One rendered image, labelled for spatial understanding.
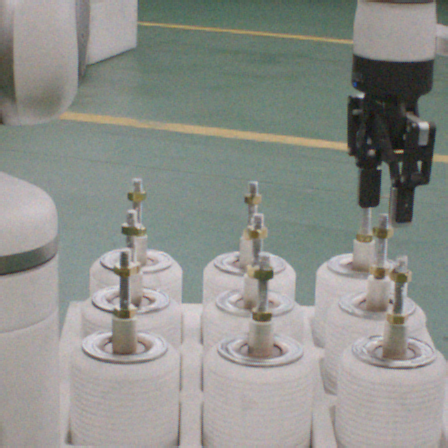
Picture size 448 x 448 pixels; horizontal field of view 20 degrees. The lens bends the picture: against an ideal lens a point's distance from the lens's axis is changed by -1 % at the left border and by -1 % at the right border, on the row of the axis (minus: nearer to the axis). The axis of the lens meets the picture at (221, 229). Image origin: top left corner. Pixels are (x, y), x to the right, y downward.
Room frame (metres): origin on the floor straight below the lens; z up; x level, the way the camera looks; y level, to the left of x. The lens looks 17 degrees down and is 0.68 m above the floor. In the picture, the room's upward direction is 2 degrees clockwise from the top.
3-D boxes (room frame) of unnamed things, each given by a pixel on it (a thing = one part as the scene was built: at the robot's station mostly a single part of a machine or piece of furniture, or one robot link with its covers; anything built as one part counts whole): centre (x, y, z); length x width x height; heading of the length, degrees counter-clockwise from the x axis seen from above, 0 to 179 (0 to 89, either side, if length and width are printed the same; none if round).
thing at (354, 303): (1.18, -0.15, 0.25); 0.08 x 0.08 x 0.01
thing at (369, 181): (1.22, -0.14, 0.36); 0.02 x 0.01 x 0.04; 110
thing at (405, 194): (1.14, -0.17, 0.37); 0.03 x 0.01 x 0.05; 20
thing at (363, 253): (1.30, -0.15, 0.26); 0.02 x 0.02 x 0.03
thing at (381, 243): (1.18, -0.15, 0.31); 0.01 x 0.01 x 0.08; 23
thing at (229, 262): (1.30, -0.03, 0.25); 0.08 x 0.08 x 0.01
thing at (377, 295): (1.18, -0.15, 0.26); 0.02 x 0.02 x 0.03
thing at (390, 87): (1.18, -0.15, 0.46); 0.08 x 0.08 x 0.09
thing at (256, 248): (1.18, -0.03, 0.30); 0.01 x 0.01 x 0.08; 39
